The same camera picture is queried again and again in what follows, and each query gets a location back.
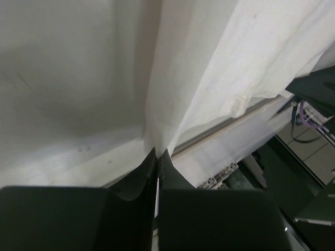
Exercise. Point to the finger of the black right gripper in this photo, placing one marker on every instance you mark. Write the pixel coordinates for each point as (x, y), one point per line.
(317, 88)

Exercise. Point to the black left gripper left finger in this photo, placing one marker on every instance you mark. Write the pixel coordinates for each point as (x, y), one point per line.
(119, 217)

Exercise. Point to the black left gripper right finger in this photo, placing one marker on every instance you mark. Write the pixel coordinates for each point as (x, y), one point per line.
(215, 219)

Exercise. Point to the cream white t-shirt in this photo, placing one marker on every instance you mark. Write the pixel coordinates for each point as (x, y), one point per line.
(212, 57)

